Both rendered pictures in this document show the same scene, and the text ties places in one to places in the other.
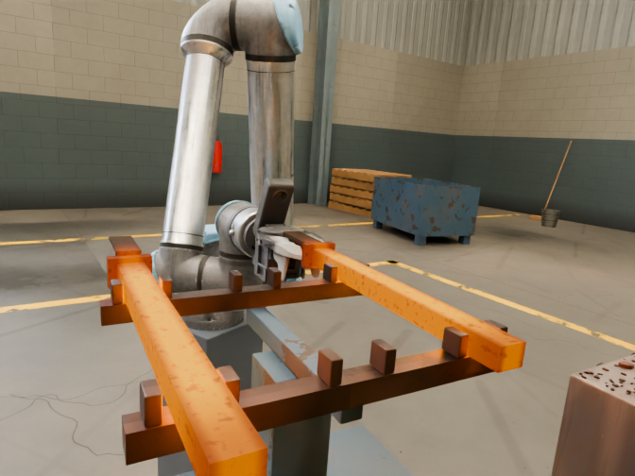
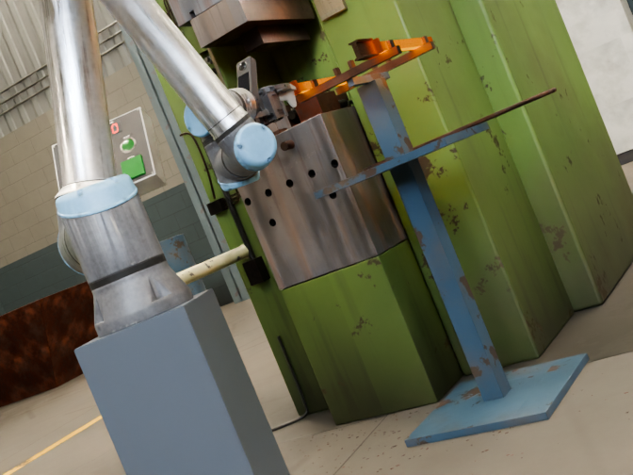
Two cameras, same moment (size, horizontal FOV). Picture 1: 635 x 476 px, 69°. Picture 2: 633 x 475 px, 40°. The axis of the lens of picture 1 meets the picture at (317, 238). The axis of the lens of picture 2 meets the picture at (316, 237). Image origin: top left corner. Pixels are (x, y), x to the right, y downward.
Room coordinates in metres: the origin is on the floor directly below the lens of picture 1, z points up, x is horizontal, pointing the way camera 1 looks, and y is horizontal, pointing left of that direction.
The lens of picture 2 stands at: (1.71, 1.91, 0.67)
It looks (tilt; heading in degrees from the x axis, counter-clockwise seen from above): 2 degrees down; 243
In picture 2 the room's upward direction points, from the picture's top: 22 degrees counter-clockwise
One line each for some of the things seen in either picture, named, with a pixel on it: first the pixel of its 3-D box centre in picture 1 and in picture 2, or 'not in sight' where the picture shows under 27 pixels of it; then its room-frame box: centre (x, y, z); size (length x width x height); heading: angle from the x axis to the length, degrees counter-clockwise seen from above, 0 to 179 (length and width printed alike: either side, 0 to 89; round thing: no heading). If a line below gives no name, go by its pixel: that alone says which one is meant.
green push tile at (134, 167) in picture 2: not in sight; (133, 169); (0.83, -0.78, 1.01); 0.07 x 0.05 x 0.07; 145
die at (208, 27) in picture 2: not in sight; (255, 19); (0.31, -0.60, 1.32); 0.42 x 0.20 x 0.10; 30
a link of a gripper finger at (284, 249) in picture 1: (284, 262); (290, 96); (0.66, 0.05, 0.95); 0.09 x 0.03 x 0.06; 20
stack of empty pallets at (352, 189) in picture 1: (368, 192); not in sight; (7.98, -0.84, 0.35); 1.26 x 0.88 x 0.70; 35
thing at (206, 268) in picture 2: not in sight; (207, 268); (0.74, -0.75, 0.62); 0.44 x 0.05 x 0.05; 30
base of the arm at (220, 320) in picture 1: (211, 301); (136, 292); (1.27, 0.30, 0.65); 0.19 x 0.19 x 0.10
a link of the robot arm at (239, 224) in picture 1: (256, 233); (237, 107); (0.84, 0.11, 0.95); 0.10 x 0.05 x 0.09; 118
